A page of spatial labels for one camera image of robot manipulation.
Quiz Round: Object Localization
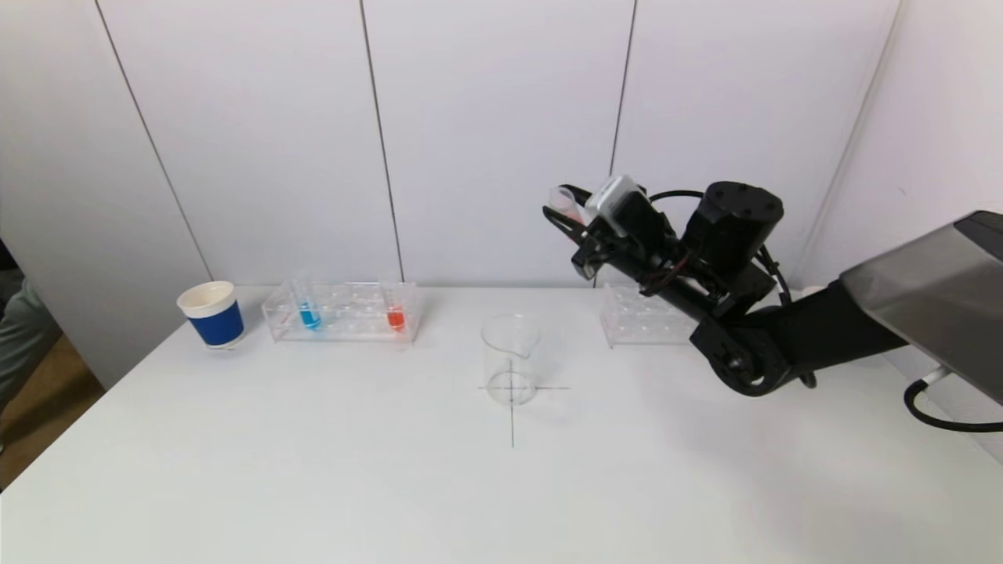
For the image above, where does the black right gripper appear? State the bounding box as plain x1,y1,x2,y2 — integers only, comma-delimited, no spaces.
541,183,682,296

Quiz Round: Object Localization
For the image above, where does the test tube with red pigment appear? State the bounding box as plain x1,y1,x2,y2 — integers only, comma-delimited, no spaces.
381,273,408,333
548,185,586,225

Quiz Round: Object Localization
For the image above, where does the clear acrylic test tube rack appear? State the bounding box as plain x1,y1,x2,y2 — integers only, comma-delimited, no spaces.
263,282,422,345
599,282,710,348

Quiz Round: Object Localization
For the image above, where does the clear glass beaker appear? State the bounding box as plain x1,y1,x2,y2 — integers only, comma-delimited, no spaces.
480,314,541,407

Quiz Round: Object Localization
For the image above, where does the test tube with blue pigment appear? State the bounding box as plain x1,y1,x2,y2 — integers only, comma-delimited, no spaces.
291,274,324,331

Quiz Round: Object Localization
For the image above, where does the person in grey trousers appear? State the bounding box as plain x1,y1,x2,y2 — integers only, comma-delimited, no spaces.
0,278,62,408

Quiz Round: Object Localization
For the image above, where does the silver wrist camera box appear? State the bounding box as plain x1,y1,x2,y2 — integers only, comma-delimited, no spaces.
585,174,652,237

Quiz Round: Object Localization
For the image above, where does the thin black camera cable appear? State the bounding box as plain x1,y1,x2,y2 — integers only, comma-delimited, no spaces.
646,189,710,209

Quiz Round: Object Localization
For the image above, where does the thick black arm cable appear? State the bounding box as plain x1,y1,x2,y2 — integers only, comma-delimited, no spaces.
903,367,1003,434

